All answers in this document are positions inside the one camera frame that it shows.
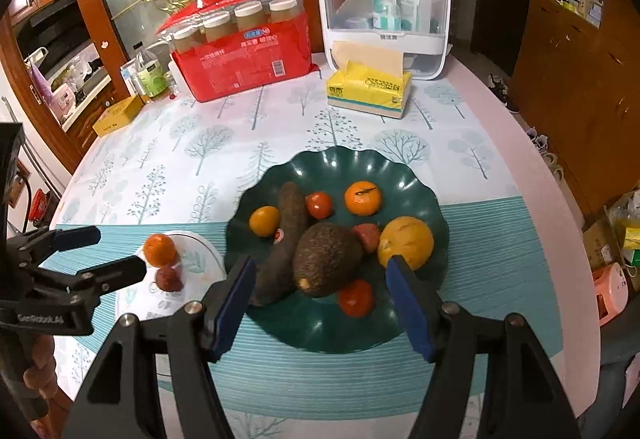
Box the dark sneakers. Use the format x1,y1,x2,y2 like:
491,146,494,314
487,73,521,112

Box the white skincare bottle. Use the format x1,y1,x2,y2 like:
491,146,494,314
398,0,423,32

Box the white shoes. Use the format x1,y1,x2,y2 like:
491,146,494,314
525,126,566,180

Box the brown cardboard box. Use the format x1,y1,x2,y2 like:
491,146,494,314
582,204,640,270

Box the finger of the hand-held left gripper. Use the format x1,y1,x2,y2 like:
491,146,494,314
7,225,101,270
65,255,147,306

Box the grey chair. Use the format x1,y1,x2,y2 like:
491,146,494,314
597,299,640,439

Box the dark brown avocado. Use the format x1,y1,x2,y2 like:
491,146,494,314
292,221,363,297

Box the red plastic cup package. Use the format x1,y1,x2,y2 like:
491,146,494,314
154,0,317,103

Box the red-brown lychee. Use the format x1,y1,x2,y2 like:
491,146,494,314
351,223,382,254
155,266,184,292

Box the person's left hand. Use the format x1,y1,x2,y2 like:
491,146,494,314
22,333,57,416

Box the yellow green packet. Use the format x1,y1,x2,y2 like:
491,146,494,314
620,214,640,250

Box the white clear-door storage box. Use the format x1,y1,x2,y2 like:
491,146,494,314
315,0,453,81

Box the large yellow-orange round fruit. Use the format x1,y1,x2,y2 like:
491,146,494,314
377,216,435,270

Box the red plastic container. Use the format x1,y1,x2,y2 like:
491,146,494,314
27,189,61,222

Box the clear bottle with green label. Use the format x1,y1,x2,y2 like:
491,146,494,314
131,44,168,104

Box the dark green scalloped plate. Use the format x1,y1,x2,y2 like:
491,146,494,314
224,145,450,354

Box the dark brown long cucumber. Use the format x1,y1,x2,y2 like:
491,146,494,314
248,182,307,307

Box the orange tangerine with stem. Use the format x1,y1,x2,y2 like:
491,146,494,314
344,180,383,216

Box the white round printed plate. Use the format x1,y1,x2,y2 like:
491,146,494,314
114,230,226,322

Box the teal striped table runner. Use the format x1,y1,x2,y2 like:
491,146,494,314
37,199,566,420

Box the yellow tissue pack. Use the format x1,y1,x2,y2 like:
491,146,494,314
326,40,414,121

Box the pink plastic stool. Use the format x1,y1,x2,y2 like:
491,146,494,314
592,261,630,326

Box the small orange tomato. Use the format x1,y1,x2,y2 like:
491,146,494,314
249,206,281,237

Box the wooden cabinet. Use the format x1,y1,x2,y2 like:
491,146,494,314
512,0,640,240

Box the pink box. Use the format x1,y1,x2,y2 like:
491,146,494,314
50,84,73,120

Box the red cherry tomato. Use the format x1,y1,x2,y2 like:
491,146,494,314
306,192,333,220
338,279,376,318

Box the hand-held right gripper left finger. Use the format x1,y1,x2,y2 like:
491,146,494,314
60,254,258,439

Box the yellow cardboard box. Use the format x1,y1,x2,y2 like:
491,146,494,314
92,95,146,137

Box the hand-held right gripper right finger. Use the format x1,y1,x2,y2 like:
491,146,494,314
385,255,583,439

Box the black range hood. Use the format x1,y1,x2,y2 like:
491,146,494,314
12,0,91,50

